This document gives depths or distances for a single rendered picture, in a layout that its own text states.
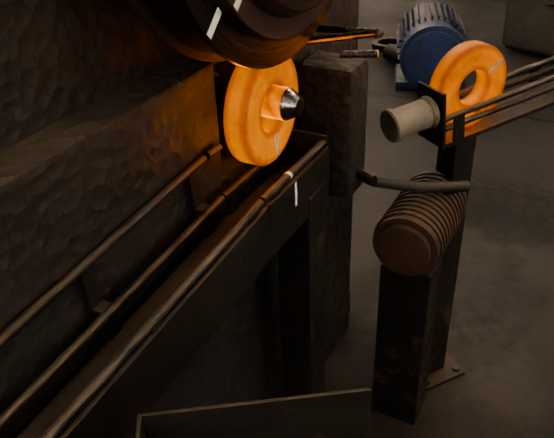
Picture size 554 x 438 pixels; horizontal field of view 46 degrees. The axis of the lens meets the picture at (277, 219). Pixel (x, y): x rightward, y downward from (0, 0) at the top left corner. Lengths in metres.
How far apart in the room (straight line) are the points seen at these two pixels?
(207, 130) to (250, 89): 0.10
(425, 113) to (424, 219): 0.19
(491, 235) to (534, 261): 0.16
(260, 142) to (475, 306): 1.09
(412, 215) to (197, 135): 0.46
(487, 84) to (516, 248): 0.90
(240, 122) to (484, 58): 0.56
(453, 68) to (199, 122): 0.51
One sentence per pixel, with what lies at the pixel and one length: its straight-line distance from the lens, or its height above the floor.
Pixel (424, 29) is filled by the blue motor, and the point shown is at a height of 0.32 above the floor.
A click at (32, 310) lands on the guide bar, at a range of 0.71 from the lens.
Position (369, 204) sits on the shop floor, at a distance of 2.23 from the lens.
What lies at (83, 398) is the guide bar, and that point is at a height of 0.69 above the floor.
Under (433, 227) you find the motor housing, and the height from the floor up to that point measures 0.52.
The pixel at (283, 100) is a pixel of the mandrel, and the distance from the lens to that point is 0.87.
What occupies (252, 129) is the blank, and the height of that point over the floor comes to 0.80.
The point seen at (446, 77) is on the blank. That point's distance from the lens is 1.21.
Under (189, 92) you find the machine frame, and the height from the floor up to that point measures 0.85.
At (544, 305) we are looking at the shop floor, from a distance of 1.90.
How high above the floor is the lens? 1.16
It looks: 33 degrees down
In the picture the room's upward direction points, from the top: 2 degrees counter-clockwise
